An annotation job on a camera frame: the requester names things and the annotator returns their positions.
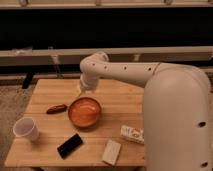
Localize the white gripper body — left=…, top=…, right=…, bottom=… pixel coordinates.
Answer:
left=79, top=78, right=97, bottom=93

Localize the orange ceramic bowl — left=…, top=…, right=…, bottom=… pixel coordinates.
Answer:
left=68, top=97, right=102, bottom=128

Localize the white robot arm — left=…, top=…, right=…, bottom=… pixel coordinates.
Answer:
left=80, top=52, right=213, bottom=171

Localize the brown sausage-shaped object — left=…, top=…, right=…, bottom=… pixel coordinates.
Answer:
left=46, top=104, right=67, bottom=114

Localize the wooden table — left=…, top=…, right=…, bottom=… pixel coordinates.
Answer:
left=5, top=79, right=145, bottom=167

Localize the black rectangular device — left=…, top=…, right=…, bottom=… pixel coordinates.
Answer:
left=57, top=134, right=83, bottom=159

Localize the white printed snack packet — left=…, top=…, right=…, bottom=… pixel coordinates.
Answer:
left=120, top=125, right=144, bottom=144

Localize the white rectangular block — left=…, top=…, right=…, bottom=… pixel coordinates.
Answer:
left=102, top=140, right=121, bottom=165

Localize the white paper cup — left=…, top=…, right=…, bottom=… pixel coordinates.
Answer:
left=13, top=117, right=39, bottom=141

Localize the grey metal rail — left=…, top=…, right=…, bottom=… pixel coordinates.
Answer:
left=0, top=46, right=213, bottom=66

